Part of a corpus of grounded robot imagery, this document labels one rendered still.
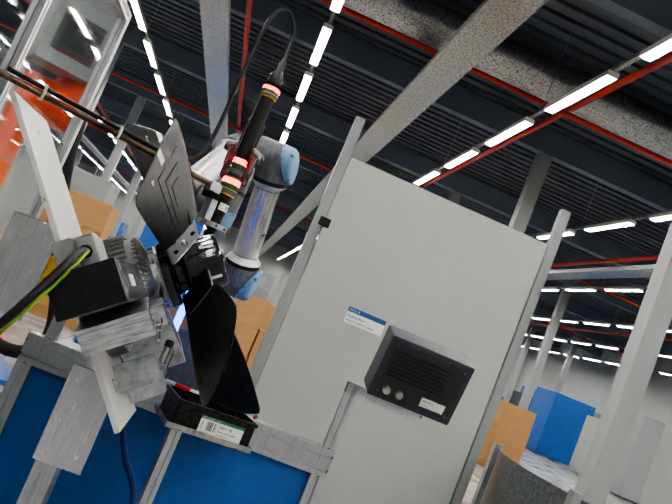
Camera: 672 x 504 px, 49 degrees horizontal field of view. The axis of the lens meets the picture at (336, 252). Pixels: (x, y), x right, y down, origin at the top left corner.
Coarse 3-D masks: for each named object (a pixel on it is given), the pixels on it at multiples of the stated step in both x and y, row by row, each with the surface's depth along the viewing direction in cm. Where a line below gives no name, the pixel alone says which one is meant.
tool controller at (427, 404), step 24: (384, 336) 217; (408, 336) 212; (384, 360) 208; (408, 360) 208; (432, 360) 208; (456, 360) 209; (384, 384) 209; (408, 384) 209; (432, 384) 209; (456, 384) 210; (408, 408) 211; (432, 408) 211
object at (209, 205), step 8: (216, 184) 169; (208, 192) 169; (216, 192) 169; (208, 200) 170; (216, 200) 170; (208, 208) 169; (200, 216) 170; (208, 216) 169; (208, 224) 169; (216, 224) 169; (224, 232) 171
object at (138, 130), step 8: (128, 128) 164; (136, 128) 166; (144, 128) 169; (128, 136) 163; (152, 136) 170; (136, 152) 163; (144, 152) 165; (136, 160) 163; (144, 160) 164; (144, 168) 163; (144, 176) 163
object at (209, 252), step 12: (204, 240) 159; (216, 240) 159; (156, 252) 156; (192, 252) 157; (204, 252) 157; (216, 252) 157; (168, 264) 154; (180, 264) 157; (192, 264) 156; (204, 264) 156; (216, 264) 157; (168, 276) 154; (180, 276) 157; (192, 276) 156; (168, 288) 154; (180, 288) 158; (180, 300) 157
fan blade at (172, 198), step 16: (176, 128) 141; (160, 144) 135; (176, 144) 141; (176, 160) 142; (160, 176) 136; (176, 176) 142; (144, 192) 131; (160, 192) 138; (176, 192) 143; (192, 192) 150; (144, 208) 134; (160, 208) 140; (176, 208) 145; (192, 208) 152; (160, 224) 142; (176, 224) 148; (160, 240) 145; (176, 240) 150
